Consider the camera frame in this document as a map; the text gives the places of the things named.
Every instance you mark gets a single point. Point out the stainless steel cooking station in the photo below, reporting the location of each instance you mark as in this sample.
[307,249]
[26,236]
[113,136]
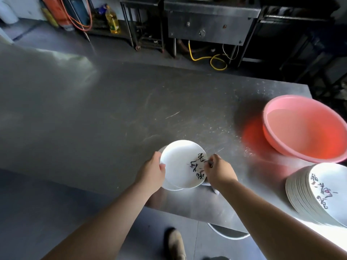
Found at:
[211,21]

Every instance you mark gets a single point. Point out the white plate with black calligraphy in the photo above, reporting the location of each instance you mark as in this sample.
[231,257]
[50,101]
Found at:
[181,162]

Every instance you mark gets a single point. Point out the blue capped bottle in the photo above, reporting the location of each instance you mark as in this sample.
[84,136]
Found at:
[102,9]

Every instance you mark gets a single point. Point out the white ceramic plate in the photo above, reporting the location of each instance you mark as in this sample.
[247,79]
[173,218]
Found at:
[169,187]

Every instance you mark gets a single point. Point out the person's left hand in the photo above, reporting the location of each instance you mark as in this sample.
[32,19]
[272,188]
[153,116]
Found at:
[150,175]

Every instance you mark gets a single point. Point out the person's right hand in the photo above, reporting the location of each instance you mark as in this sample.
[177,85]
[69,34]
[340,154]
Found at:
[221,174]

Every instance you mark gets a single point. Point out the person's left forearm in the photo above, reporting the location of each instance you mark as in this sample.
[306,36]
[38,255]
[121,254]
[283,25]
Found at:
[103,222]

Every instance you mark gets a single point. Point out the white basin under table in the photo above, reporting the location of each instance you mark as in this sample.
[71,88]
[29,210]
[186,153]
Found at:
[230,234]

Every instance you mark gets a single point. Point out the person's tan shoe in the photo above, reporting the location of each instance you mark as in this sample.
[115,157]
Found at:
[176,245]

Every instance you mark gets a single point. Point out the black metal frame stand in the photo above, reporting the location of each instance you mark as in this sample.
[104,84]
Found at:
[301,35]

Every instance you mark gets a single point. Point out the person's left thumb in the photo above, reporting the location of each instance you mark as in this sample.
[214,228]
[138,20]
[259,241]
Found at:
[162,169]

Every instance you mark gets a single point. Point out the person's right forearm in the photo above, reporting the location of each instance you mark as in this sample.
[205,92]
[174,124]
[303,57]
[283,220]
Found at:
[273,224]

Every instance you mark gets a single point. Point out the person's right thumb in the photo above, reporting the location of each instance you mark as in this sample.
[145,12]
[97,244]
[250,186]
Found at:
[208,164]

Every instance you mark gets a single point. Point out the orange gas cylinder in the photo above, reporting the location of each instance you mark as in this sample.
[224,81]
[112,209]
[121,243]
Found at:
[58,12]

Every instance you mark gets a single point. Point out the stack of white printed plates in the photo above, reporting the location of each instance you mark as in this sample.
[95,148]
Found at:
[322,194]

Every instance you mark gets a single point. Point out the dark metal rack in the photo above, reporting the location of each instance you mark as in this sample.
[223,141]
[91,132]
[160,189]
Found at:
[143,27]

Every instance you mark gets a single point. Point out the yellow cooking oil bottle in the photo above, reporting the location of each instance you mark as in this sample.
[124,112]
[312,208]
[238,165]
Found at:
[113,21]

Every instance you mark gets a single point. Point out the pink plastic basin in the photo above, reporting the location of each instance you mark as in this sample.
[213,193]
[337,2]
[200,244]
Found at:
[303,127]

